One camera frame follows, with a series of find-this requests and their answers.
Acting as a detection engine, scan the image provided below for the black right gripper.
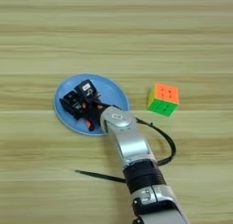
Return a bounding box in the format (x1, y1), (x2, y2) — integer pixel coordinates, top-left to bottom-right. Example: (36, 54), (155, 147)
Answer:
(58, 92), (112, 127)

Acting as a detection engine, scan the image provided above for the blue round plate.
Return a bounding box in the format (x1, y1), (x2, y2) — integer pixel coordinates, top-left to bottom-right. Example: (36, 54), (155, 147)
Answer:
(53, 73), (131, 137)

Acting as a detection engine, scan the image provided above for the stickerless colourful puzzle cube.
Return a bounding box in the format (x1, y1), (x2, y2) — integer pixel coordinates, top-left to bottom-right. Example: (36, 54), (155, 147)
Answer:
(147, 82), (181, 117)

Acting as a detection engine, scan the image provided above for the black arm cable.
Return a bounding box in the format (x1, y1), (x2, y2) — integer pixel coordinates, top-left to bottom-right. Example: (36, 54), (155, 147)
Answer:
(134, 117), (177, 168)

